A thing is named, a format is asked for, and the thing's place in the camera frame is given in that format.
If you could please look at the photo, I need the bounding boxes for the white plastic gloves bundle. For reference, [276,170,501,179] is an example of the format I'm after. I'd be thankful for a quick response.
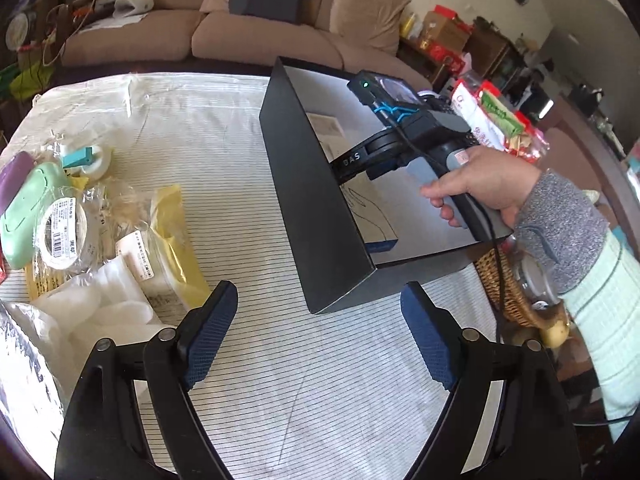
[30,255,163,361]

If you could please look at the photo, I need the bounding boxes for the clear plastic wrap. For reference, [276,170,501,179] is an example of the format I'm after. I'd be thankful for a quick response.
[112,72,166,121]

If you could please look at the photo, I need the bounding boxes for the dark wooden cabinet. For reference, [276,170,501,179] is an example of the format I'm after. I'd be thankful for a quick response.
[465,25,526,91]

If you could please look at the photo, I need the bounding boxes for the white curved device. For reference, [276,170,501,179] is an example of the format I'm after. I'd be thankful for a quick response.
[114,0,151,18]

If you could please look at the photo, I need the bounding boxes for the brown fabric sofa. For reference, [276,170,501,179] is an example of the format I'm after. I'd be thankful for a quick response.
[60,0,433,93]

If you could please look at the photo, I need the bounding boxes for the red gold snack bag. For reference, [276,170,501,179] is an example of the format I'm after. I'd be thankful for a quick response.
[505,120,551,161]

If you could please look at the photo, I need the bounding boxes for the brown armchair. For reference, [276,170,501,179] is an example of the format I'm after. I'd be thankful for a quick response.
[542,95,640,201]

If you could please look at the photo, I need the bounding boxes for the grey lid glass jar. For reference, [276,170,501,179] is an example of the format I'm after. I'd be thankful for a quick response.
[515,252,561,311]

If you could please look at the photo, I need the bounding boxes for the blue white glove box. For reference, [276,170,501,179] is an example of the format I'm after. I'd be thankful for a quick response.
[345,182,401,256]

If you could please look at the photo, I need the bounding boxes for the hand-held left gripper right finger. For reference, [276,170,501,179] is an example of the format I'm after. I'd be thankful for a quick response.
[400,281,582,480]

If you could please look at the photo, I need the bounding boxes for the wicker basket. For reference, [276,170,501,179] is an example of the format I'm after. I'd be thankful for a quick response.
[472,245,571,328]

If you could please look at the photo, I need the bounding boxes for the white paper sheets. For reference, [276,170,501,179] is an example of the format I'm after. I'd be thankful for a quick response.
[82,12,148,31]

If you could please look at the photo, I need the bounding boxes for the black storage box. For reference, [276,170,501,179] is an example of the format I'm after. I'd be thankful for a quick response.
[259,56,516,316]

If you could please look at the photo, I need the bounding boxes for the round printed tin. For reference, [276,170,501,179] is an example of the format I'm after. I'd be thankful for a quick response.
[5,10,36,53]

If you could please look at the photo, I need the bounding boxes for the green wipes pack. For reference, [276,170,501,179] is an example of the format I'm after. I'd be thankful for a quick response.
[0,161,71,271]

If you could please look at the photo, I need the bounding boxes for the person's right forearm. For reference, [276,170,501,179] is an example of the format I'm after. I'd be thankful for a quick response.
[512,169,640,441]

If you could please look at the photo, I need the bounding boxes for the white tape roll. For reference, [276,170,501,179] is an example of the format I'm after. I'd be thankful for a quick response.
[34,199,93,273]

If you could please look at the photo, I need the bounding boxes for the clear cellophane bag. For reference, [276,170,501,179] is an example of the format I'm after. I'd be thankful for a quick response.
[82,182,151,246]

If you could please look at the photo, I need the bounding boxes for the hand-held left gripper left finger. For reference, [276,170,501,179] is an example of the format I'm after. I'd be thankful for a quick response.
[54,280,239,480]

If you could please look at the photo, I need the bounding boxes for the desktop with white striped cloth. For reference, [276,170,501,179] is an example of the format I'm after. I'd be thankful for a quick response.
[0,72,501,480]

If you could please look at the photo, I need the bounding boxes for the white teal tape dispenser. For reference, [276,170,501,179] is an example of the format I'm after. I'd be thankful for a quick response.
[60,144,113,177]

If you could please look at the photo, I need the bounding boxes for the green plastic bag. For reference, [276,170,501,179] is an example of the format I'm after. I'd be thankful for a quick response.
[7,67,53,103]

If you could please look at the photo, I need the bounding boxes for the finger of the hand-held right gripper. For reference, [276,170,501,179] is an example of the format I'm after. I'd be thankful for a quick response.
[327,130,401,186]

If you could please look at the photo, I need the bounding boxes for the red gift box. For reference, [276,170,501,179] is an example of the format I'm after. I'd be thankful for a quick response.
[425,42,466,78]

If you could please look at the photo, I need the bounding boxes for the yellow fruit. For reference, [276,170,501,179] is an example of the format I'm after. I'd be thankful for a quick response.
[540,321,571,348]

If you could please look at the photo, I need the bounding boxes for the white red snack bag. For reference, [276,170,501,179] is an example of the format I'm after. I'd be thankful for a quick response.
[450,80,506,148]

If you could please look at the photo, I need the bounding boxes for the purple case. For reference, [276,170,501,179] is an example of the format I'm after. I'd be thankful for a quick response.
[0,152,36,211]

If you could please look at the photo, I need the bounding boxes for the cardboard box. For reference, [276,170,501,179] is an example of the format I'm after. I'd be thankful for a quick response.
[422,7,473,51]

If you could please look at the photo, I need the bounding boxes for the person's right hand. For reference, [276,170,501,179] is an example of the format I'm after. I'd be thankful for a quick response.
[419,146,543,228]

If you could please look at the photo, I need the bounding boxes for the green snack bag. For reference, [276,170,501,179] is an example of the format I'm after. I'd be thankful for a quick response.
[477,91,523,136]

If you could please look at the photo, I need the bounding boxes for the yellow food mould packet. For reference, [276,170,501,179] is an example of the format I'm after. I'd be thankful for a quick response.
[116,185,213,321]

